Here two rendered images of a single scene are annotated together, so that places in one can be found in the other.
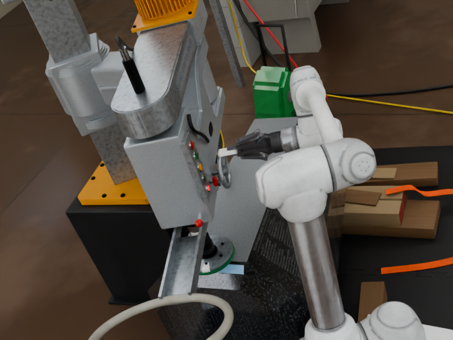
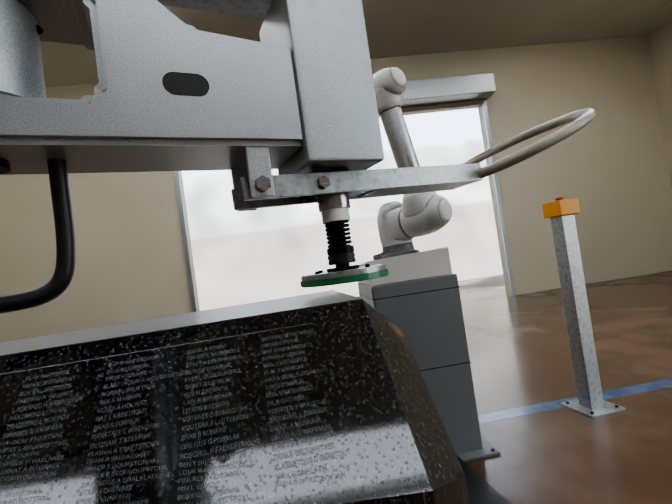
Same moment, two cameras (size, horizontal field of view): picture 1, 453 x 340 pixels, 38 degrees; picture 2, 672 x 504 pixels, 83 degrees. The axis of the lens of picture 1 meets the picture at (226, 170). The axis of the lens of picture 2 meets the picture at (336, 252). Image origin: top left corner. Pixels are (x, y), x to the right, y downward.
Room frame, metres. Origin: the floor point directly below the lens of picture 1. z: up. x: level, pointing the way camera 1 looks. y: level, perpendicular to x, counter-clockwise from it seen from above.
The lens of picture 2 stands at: (2.78, 0.88, 0.93)
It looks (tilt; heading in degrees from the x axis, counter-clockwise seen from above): 1 degrees up; 228
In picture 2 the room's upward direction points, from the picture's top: 8 degrees counter-clockwise
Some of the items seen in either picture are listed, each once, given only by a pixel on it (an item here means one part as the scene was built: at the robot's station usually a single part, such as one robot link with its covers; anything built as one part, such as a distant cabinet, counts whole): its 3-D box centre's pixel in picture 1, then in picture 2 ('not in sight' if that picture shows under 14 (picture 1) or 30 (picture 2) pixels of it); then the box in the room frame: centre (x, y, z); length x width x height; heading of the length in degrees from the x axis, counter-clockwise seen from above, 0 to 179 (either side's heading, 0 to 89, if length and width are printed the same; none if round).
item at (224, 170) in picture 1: (216, 172); not in sight; (2.22, 0.04, 1.22); 0.15 x 0.10 x 0.15; 163
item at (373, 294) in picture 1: (373, 312); not in sight; (2.23, -0.45, 0.07); 0.30 x 0.12 x 0.12; 155
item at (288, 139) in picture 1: (290, 139); not in sight; (1.93, -0.25, 1.44); 0.09 x 0.06 x 0.09; 163
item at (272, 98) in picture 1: (274, 90); not in sight; (4.08, -0.51, 0.43); 0.35 x 0.35 x 0.87; 45
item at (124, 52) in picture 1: (131, 69); not in sight; (2.13, 0.19, 1.81); 0.04 x 0.04 x 0.17
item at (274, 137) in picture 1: (269, 143); not in sight; (1.95, -0.18, 1.44); 0.09 x 0.07 x 0.08; 73
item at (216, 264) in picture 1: (208, 253); (343, 273); (2.13, 0.19, 0.90); 0.22 x 0.22 x 0.04
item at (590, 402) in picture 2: not in sight; (575, 302); (0.56, 0.22, 0.54); 0.20 x 0.20 x 1.09; 60
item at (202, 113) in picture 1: (191, 119); (146, 96); (2.51, 0.07, 1.33); 0.74 x 0.23 x 0.49; 163
